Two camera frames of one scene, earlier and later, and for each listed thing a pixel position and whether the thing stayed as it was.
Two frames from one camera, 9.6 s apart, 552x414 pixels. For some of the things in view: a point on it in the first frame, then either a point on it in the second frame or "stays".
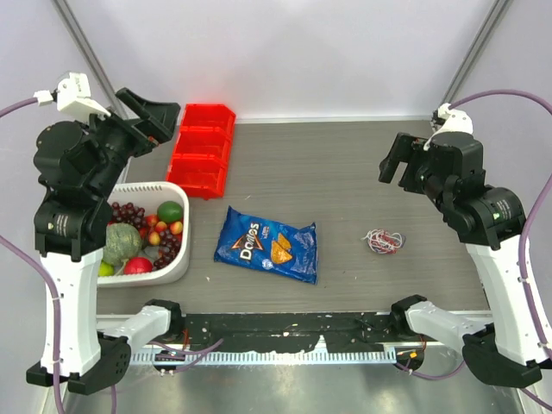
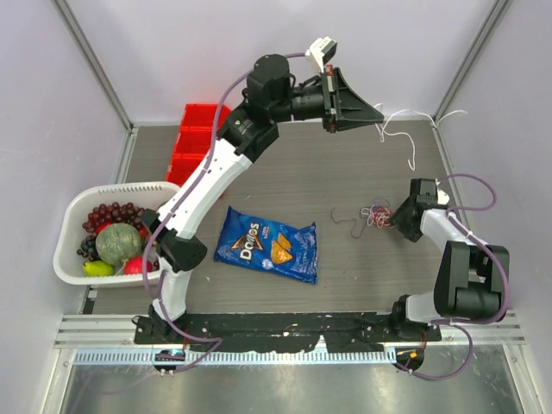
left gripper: (157, 127) -> (341, 107)
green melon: (122, 242) stays
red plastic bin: (201, 155) stays
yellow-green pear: (105, 269) stays
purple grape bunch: (128, 214) stays
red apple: (137, 266) stays
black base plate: (288, 331) stays
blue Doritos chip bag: (268, 245) stays
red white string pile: (383, 241) -> (382, 217)
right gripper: (400, 152) -> (410, 234)
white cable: (382, 241) -> (381, 118)
